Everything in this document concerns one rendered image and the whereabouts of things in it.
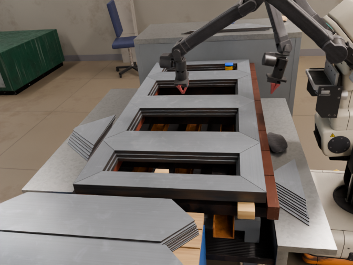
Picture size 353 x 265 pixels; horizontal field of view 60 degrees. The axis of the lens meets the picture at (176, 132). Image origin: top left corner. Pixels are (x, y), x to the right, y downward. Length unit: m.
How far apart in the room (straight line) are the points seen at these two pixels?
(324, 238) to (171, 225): 0.57
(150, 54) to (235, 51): 0.69
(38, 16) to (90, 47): 1.08
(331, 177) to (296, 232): 1.02
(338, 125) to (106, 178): 1.12
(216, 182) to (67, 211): 0.55
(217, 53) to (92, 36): 3.88
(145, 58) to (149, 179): 1.60
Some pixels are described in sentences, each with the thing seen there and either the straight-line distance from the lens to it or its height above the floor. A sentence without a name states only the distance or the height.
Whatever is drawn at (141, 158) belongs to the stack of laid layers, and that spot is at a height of 0.83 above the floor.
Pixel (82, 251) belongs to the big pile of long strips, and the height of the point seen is 0.85.
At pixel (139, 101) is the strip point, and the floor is 0.87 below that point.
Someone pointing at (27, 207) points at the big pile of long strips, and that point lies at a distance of 1.30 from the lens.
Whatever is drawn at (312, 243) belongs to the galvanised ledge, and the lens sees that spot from 1.27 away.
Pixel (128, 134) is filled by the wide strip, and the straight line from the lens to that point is 1.54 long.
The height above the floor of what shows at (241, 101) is 0.87.
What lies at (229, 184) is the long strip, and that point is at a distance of 1.17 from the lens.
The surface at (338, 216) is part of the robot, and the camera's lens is 2.00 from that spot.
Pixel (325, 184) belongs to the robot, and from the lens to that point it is 2.20.
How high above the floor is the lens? 1.61
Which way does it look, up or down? 30 degrees down
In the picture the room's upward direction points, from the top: 5 degrees counter-clockwise
